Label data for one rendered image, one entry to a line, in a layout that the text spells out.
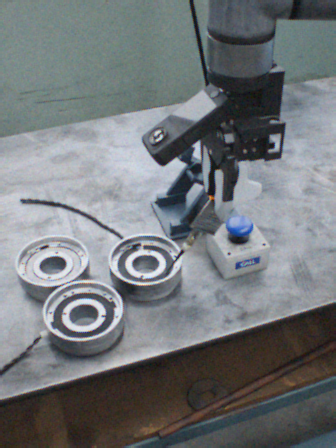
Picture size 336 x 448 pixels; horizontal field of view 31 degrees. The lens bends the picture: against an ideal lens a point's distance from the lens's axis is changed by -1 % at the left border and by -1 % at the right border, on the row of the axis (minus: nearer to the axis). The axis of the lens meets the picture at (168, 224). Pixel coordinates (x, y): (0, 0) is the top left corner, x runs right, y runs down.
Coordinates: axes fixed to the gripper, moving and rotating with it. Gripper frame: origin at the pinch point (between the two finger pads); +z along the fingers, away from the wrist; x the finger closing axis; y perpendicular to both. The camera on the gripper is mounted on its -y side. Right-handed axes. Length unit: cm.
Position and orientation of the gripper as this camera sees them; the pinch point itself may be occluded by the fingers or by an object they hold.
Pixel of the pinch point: (214, 207)
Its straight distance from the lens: 81.5
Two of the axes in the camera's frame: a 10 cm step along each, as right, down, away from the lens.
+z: 0.1, 7.6, 6.5
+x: -3.0, -6.2, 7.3
